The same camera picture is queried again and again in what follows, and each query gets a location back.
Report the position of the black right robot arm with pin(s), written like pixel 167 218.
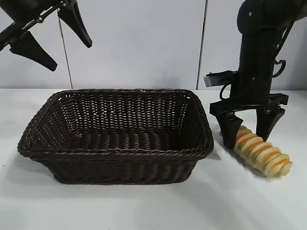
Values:
pixel 263 12

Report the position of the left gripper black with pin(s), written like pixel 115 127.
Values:
pixel 24 9

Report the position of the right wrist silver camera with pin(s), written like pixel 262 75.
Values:
pixel 216 79

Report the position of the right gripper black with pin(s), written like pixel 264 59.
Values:
pixel 256 72

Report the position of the long striped bread loaf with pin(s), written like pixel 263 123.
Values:
pixel 263 155

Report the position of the dark brown wicker basket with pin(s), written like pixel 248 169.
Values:
pixel 120 165

